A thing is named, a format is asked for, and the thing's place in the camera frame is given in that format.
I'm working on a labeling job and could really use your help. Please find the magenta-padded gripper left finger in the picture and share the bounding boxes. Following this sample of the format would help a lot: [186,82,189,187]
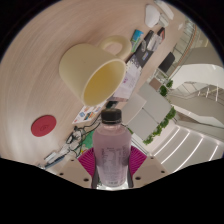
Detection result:
[58,147,100,190]

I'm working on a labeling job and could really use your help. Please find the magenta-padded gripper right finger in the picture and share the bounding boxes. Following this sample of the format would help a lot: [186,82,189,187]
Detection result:
[125,145,169,189]

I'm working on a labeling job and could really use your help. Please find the purple drink bottle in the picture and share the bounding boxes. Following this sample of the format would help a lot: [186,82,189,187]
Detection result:
[92,108,132,188]

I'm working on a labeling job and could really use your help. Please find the colourful sticker sheet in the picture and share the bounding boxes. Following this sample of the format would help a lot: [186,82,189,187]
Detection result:
[72,101,108,125]

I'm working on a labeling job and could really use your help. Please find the ceiling light strips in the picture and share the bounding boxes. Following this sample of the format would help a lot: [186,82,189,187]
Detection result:
[151,124,221,173]

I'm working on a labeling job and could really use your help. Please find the white chair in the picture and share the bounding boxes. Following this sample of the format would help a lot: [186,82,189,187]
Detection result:
[121,91,148,126]

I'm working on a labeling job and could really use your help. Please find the flat round red coaster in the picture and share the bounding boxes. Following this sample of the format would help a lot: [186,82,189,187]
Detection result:
[30,114,58,138]

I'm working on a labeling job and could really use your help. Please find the black power adapter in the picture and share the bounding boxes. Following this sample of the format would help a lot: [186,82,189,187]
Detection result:
[105,101,119,110]

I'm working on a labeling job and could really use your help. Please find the pale yellow mug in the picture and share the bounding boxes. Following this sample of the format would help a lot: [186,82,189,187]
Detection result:
[58,35,132,107]

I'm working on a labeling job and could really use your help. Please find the black chair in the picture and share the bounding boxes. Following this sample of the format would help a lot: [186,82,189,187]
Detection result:
[157,51,176,74]

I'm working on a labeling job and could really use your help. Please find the small teal packet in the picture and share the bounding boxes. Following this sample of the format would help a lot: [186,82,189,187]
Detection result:
[130,29,145,51]

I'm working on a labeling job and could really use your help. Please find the white computer mouse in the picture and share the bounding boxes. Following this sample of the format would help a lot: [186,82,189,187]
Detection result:
[144,3,161,29]

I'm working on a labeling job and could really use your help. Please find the white power strip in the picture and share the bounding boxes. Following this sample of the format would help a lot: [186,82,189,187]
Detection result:
[156,1,175,21]

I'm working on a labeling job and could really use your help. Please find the black cable bundle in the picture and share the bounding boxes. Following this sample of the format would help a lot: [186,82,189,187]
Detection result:
[64,121,101,151]

